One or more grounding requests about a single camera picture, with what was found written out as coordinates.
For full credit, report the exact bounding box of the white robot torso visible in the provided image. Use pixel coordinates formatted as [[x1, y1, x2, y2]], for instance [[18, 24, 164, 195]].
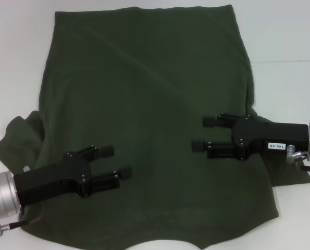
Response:
[[130, 235, 197, 250]]

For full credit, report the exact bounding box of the left arm cable with connector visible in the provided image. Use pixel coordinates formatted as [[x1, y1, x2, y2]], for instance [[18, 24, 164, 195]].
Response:
[[0, 203, 46, 238]]

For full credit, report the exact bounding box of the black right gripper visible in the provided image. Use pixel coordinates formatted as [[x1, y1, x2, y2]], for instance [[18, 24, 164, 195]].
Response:
[[191, 111, 310, 161]]

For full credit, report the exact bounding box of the dark green shirt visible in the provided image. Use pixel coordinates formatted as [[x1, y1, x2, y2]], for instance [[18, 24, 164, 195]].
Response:
[[0, 4, 310, 250]]

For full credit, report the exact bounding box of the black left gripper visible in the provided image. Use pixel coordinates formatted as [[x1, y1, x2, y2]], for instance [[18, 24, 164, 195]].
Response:
[[13, 145, 133, 208]]

